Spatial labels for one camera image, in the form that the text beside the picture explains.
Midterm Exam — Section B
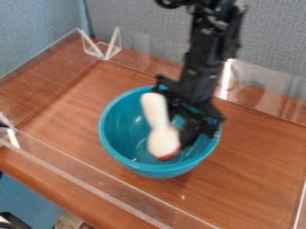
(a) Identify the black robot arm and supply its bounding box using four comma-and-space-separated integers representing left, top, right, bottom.
154, 0, 248, 148

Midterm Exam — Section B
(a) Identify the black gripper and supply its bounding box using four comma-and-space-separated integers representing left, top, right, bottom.
153, 53, 225, 148

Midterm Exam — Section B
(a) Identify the white brown toy mushroom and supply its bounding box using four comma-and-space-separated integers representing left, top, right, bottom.
142, 92, 181, 161

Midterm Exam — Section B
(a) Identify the clear acrylic back barrier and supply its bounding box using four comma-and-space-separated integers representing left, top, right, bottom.
89, 28, 306, 127

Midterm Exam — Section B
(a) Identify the blue plastic bowl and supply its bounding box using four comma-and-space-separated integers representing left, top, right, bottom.
98, 86, 221, 179

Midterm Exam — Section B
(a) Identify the clear acrylic barrier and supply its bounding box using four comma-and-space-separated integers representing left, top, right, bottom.
0, 113, 220, 229
89, 28, 306, 127
0, 29, 97, 125

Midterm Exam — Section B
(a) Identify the clear acrylic left barrier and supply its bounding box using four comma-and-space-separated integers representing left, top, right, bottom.
0, 29, 97, 125

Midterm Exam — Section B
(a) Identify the clear acrylic front barrier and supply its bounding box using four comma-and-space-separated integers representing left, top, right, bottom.
0, 113, 220, 229

